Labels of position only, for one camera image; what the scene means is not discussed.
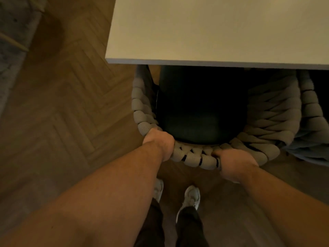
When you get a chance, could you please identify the person's right hand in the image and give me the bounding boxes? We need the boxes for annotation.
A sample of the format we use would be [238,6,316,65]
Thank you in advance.
[212,148,259,184]

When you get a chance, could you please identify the person's left hand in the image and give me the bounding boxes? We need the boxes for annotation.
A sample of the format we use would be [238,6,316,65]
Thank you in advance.
[142,128,175,162]

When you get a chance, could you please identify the grey woven rope chair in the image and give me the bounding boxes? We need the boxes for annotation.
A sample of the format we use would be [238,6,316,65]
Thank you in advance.
[131,65,325,170]

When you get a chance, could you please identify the person's left forearm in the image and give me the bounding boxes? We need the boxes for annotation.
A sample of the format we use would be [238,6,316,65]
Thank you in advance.
[0,141,165,247]

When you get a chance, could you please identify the person's right forearm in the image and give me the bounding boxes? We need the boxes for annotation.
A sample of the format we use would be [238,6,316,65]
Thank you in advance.
[238,166,329,247]

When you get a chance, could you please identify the dark green seat cushion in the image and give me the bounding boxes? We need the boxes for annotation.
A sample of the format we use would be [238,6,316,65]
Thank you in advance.
[156,65,249,145]

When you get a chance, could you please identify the person's right white sneaker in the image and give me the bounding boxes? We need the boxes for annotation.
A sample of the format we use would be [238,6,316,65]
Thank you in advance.
[176,185,200,224]

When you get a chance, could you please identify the person's white sneaker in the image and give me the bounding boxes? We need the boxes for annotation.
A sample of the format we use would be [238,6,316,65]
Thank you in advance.
[153,178,164,203]
[176,185,200,224]

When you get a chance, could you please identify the person's left white sneaker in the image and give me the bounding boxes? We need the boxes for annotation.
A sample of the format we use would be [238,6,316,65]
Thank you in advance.
[153,178,164,203]

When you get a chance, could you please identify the person's black trousers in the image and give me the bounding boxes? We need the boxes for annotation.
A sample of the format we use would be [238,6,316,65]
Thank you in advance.
[134,198,209,247]

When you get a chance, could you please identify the grey blue cloth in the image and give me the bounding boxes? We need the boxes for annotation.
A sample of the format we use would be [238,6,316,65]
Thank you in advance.
[283,130,329,167]

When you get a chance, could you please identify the white table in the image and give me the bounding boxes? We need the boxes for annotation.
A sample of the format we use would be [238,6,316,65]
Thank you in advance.
[105,0,329,70]

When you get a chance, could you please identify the grey patterned rug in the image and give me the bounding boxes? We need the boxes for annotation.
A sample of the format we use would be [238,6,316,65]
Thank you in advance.
[0,0,48,116]

